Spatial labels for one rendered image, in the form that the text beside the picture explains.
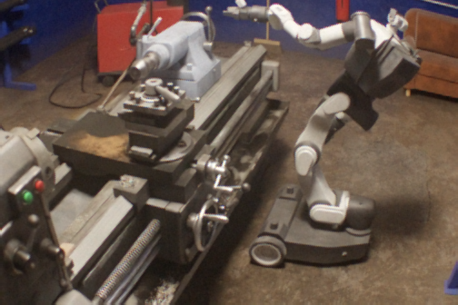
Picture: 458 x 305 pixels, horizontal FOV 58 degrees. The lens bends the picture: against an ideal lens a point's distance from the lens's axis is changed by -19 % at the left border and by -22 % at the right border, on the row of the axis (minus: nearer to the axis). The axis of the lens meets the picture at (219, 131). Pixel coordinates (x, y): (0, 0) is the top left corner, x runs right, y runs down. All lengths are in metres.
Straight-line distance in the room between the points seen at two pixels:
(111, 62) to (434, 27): 3.47
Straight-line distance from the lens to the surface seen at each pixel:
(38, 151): 1.45
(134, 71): 2.14
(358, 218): 2.64
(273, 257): 2.64
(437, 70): 5.00
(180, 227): 1.81
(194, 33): 2.50
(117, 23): 4.73
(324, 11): 5.69
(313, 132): 2.43
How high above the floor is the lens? 1.84
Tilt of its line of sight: 28 degrees down
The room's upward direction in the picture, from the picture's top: straight up
